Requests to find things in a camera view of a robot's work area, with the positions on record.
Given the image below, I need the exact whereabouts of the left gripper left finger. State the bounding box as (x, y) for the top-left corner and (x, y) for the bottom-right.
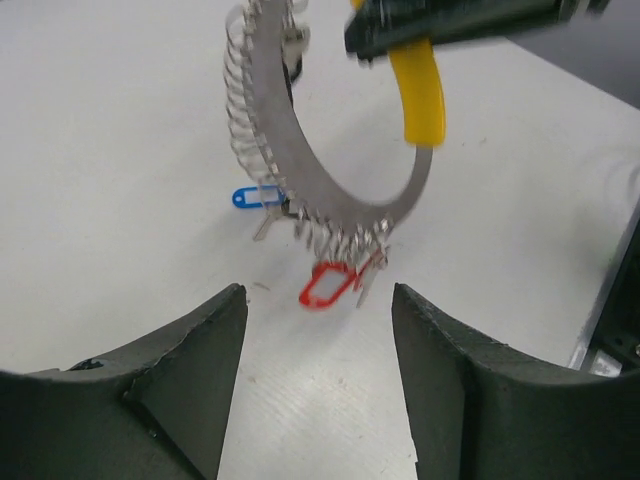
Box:
(1, 284), (248, 479)

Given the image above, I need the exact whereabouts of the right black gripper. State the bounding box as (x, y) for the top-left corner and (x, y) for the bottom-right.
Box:
(343, 0), (640, 109)

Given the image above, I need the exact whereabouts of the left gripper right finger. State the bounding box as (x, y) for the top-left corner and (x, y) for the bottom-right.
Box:
(392, 284), (639, 479)

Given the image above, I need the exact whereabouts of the keyring with yellow handle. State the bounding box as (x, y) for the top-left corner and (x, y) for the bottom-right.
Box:
(223, 1), (446, 268)

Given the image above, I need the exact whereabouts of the red tagged key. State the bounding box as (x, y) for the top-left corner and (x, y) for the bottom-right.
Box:
(298, 247), (389, 311)

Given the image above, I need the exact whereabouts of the blue tagged key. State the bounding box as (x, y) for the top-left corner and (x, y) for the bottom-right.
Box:
(231, 185), (289, 242)

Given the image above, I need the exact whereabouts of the aluminium mounting rail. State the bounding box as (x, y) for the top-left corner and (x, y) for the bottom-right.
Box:
(568, 207), (639, 383)

